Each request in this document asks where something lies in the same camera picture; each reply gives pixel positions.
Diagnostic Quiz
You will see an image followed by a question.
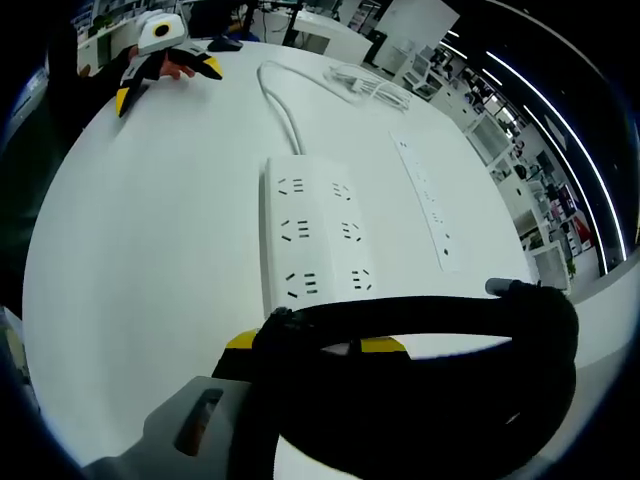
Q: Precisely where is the person's left hand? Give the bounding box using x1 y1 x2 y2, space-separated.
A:
159 57 198 81

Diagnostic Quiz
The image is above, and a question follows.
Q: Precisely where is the white power strip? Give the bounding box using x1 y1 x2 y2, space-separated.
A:
259 155 377 322

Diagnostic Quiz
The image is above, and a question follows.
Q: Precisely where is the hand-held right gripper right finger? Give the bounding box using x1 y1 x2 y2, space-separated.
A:
349 336 413 361

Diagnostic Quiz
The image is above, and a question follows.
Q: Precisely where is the white power strip cable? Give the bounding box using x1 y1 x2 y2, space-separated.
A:
256 59 414 159

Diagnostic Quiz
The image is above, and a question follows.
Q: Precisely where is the flat white desk socket panel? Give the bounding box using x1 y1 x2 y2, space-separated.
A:
389 130 464 274

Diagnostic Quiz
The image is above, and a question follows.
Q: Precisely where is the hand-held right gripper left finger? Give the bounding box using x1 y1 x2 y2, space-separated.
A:
82 329 281 480

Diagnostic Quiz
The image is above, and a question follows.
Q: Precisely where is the black charger cable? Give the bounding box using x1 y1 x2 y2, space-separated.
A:
251 277 582 474

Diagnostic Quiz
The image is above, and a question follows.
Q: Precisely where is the black computer mouse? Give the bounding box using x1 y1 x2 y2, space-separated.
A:
206 36 245 53

